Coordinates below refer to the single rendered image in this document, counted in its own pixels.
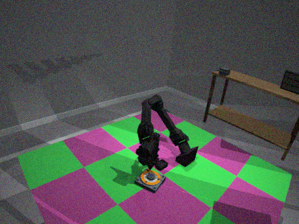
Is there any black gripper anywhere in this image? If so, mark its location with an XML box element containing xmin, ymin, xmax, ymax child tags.
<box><xmin>135</xmin><ymin>148</ymin><xmax>168</xmax><ymax>171</ymax></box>

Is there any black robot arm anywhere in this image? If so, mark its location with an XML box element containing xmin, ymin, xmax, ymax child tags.
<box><xmin>137</xmin><ymin>94</ymin><xmax>193</xmax><ymax>166</ymax></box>

